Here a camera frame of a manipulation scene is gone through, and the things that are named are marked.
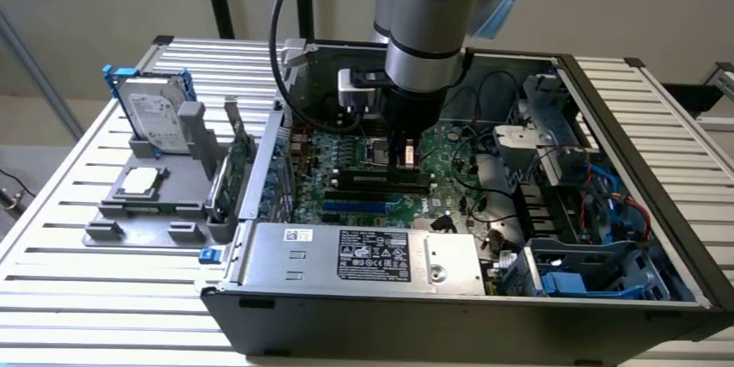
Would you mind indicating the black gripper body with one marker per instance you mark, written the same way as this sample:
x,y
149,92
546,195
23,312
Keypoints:
x,y
413,107

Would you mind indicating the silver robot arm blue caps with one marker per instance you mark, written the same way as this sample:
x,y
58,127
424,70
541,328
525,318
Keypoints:
x,y
425,19

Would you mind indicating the black RAM slot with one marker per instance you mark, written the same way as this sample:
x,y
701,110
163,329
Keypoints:
x,y
378,188

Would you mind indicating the black expansion slot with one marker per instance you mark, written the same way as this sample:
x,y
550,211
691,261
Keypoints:
x,y
361,196

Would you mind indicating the blue expansion slot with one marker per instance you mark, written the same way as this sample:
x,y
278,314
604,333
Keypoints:
x,y
361,206

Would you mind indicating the CPU socket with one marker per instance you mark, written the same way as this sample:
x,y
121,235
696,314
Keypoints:
x,y
372,150

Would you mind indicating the green motherboard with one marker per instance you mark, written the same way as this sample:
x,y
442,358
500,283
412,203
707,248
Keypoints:
x,y
445,169

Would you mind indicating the silver metal disk bay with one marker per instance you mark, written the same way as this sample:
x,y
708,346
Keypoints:
x,y
550,118

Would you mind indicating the black power supply label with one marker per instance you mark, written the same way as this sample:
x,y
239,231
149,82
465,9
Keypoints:
x,y
373,255

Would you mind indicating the green graphics card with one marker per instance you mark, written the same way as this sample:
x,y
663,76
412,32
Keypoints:
x,y
233,169

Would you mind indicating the silver power supply unit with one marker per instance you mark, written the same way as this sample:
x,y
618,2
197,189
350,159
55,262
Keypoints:
x,y
298,264

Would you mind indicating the grey plastic parts rack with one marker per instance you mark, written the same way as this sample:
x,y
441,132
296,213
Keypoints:
x,y
193,135

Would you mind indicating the black open PC case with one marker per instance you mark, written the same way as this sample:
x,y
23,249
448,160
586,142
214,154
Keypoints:
x,y
402,324

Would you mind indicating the small blue plastic clip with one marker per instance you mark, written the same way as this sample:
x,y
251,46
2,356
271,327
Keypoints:
x,y
210,255

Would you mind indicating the disk bay with blue latch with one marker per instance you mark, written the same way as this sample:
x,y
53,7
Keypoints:
x,y
573,285

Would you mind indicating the silver hard disk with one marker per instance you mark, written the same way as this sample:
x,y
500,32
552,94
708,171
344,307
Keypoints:
x,y
155,113

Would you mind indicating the silver CPU chip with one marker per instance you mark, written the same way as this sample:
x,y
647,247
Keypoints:
x,y
141,180

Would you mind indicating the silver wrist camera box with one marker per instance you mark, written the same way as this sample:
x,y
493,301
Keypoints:
x,y
348,92

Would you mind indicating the silver metal bracket box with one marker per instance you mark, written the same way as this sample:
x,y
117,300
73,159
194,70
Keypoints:
x,y
513,139

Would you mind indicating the aluminium frame side table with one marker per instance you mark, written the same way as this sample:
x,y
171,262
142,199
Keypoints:
x,y
697,98

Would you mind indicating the blue hard disk bracket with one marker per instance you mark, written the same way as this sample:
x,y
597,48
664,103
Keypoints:
x,y
123,71

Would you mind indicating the grey metal frame post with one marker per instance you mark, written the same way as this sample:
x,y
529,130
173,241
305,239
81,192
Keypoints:
x,y
41,79

